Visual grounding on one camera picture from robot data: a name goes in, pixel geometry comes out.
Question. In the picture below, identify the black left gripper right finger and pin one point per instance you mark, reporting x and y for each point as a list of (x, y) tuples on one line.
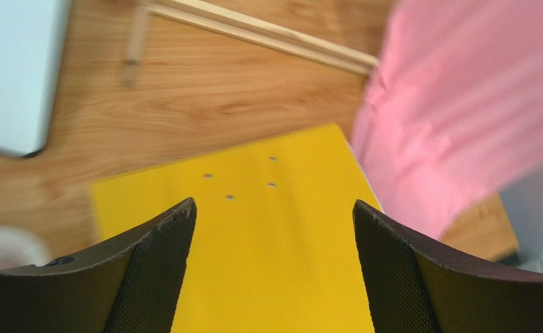
[(417, 284)]

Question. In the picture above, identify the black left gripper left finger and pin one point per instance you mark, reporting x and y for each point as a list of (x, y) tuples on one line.
[(127, 283)]

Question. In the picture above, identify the bright pink t shirt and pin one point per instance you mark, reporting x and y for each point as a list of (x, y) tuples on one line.
[(454, 111)]

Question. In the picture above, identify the white plastic laundry basket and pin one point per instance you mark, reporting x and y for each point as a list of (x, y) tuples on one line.
[(21, 248)]

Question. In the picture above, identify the white dry-erase board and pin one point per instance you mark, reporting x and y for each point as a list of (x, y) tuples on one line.
[(32, 37)]

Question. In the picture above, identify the wooden clothes rack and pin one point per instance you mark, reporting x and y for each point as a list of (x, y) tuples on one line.
[(202, 14)]

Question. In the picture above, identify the yellow ring binder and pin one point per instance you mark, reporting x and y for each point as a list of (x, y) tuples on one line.
[(273, 248)]

